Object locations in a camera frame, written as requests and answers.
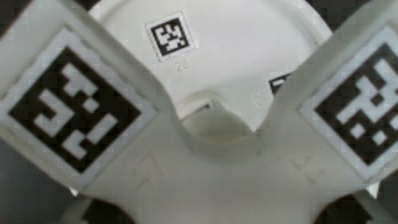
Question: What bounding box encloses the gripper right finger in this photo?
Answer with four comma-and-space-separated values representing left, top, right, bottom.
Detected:
315, 190, 392, 224

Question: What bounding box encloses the white cross-shaped table base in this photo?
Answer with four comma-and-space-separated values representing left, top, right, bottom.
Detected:
0, 0, 398, 224

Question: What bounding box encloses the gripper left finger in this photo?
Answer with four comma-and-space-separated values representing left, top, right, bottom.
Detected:
60, 196, 139, 224

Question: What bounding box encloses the white table leg cylinder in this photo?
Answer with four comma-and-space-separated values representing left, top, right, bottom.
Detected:
177, 91, 253, 144

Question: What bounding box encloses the white round table top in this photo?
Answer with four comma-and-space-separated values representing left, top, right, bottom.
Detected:
90, 0, 331, 128

